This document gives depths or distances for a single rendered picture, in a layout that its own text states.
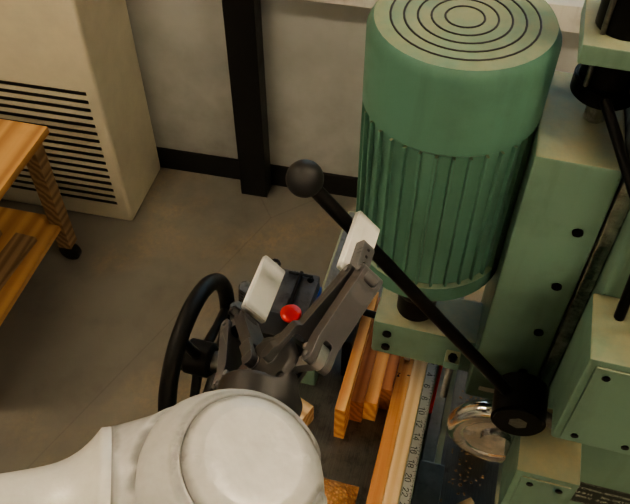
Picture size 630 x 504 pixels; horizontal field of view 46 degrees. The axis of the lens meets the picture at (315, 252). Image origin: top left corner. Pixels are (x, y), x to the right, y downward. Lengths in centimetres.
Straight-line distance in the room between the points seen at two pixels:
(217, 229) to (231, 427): 221
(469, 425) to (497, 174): 35
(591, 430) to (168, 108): 207
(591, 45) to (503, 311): 33
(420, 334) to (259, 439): 63
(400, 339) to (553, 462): 25
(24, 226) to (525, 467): 189
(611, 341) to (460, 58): 29
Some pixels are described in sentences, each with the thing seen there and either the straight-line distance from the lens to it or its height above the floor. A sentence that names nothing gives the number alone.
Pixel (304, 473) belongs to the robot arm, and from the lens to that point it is 38.
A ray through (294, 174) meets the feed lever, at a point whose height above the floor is 142.
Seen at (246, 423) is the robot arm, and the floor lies 154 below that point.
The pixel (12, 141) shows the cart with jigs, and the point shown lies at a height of 53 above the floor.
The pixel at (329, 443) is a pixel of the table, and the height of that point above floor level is 90.
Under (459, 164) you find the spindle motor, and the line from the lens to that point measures 71.
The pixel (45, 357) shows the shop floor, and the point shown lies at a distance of 237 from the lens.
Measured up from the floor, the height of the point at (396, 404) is 94.
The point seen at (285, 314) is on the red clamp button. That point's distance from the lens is 105.
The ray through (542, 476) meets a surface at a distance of 90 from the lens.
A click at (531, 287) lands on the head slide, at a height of 124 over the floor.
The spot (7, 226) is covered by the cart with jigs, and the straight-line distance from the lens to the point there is 250.
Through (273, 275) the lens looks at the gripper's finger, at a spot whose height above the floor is 126.
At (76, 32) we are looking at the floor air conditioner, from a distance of 219.
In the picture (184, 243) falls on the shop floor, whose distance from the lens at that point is 254.
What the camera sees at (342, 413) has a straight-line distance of 102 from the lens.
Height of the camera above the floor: 187
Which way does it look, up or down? 49 degrees down
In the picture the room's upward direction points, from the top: straight up
